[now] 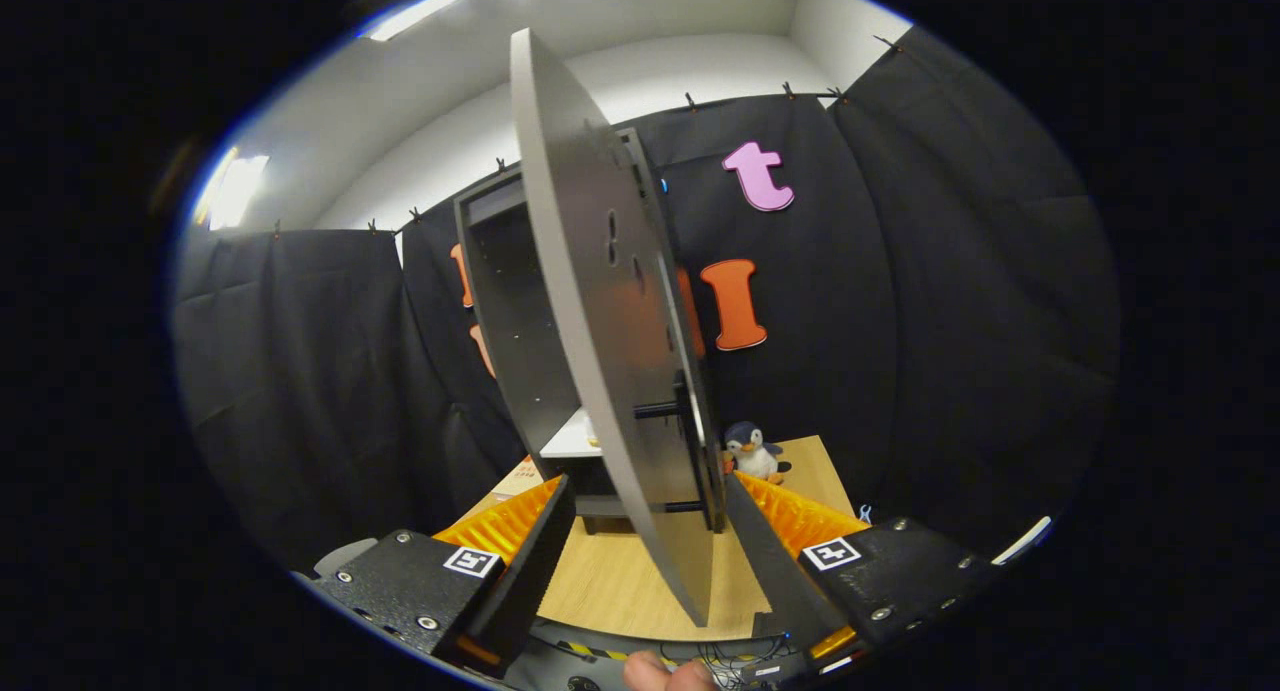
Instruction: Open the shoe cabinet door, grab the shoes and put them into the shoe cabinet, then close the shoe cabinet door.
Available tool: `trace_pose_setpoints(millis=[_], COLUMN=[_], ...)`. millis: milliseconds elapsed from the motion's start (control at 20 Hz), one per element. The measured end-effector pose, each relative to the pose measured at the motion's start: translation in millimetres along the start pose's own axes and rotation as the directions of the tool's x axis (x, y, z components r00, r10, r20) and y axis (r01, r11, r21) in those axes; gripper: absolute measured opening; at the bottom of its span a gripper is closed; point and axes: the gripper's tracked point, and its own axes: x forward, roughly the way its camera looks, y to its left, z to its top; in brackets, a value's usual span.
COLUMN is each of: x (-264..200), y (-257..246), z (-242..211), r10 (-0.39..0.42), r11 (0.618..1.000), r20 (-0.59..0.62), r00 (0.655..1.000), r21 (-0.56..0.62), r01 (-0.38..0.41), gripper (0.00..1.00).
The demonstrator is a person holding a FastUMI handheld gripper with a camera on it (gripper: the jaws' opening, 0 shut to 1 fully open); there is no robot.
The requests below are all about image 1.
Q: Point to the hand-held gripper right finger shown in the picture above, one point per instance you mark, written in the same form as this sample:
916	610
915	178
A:
900	571

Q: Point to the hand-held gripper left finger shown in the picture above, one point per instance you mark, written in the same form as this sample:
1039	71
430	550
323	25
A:
520	571

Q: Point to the dark grey shoe cabinet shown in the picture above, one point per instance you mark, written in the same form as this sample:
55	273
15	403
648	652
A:
510	321

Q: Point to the beige shoe cabinet door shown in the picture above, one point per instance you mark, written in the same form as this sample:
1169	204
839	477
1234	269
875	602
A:
590	321

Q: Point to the stack of books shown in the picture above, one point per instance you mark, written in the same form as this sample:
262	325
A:
518	479

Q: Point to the light grey board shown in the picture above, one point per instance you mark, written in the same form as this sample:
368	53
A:
345	556

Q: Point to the penguin plush toy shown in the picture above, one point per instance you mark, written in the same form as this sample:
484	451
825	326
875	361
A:
752	456

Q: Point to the black backdrop cloth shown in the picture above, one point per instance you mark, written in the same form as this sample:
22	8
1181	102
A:
950	321

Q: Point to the narrow ceiling light panel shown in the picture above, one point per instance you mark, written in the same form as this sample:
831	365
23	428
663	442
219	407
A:
235	186

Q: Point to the row of black clips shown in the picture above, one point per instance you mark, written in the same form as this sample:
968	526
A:
690	101

